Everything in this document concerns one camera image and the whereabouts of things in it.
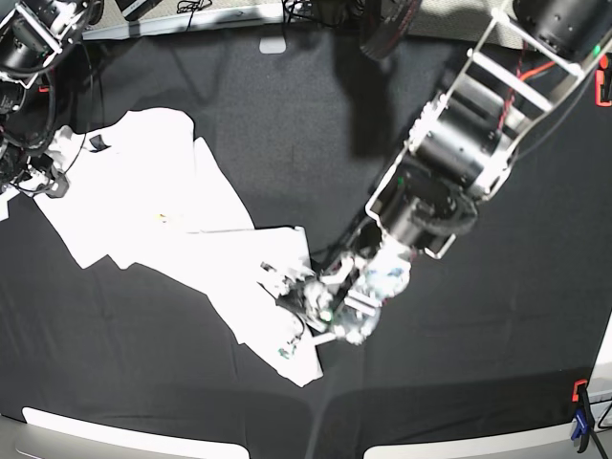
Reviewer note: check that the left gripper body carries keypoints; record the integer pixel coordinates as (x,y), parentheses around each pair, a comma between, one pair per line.
(346,304)

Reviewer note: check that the white graphic t-shirt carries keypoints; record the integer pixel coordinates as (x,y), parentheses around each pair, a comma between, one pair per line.
(146,190)

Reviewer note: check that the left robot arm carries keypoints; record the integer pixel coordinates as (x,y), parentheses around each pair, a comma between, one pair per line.
(458,153)

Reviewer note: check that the black table cloth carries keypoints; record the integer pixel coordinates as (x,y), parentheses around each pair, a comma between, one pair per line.
(488,340)

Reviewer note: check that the red blue clamp near right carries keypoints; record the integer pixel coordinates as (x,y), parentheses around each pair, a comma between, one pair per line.
(582,415)

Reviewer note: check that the red black clamp far right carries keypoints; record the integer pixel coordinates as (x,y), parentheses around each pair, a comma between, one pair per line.
(603,82)

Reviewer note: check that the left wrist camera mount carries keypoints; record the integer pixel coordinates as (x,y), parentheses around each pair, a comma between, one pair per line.
(286,284)

